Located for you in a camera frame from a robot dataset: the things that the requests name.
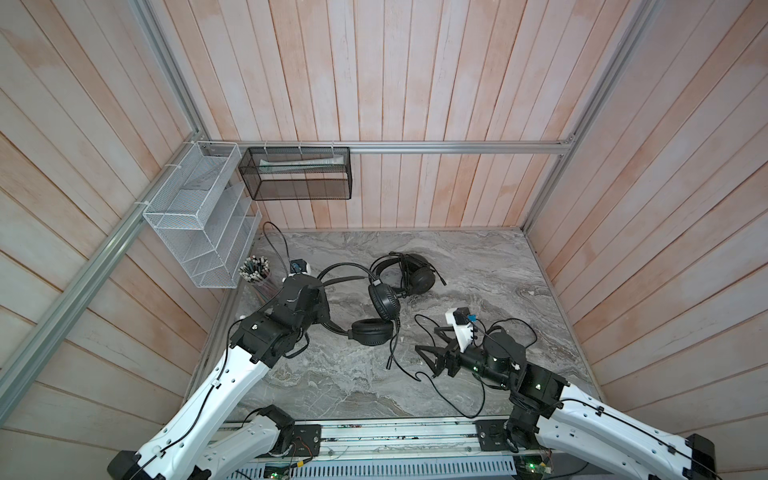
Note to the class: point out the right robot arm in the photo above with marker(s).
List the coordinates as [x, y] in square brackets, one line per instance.
[551, 413]

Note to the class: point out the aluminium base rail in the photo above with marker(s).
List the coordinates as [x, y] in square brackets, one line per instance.
[390, 441]

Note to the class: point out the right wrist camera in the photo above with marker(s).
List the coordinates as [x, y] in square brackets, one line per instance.
[462, 321]

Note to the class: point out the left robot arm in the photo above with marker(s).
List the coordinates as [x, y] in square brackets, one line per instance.
[185, 447]

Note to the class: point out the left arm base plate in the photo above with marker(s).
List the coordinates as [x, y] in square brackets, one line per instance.
[301, 441]

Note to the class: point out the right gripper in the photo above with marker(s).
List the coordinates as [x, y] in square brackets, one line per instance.
[443, 354]

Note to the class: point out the white wire mesh shelf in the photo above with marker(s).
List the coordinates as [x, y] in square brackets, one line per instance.
[202, 215]

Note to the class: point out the clear cup of pencils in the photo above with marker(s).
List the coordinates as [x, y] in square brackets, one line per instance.
[256, 271]

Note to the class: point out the black mesh wall basket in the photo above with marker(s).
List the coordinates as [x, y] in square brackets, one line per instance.
[274, 173]

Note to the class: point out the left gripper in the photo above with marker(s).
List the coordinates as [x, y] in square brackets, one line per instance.
[324, 315]

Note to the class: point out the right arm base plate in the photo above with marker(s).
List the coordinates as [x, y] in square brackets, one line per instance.
[496, 435]

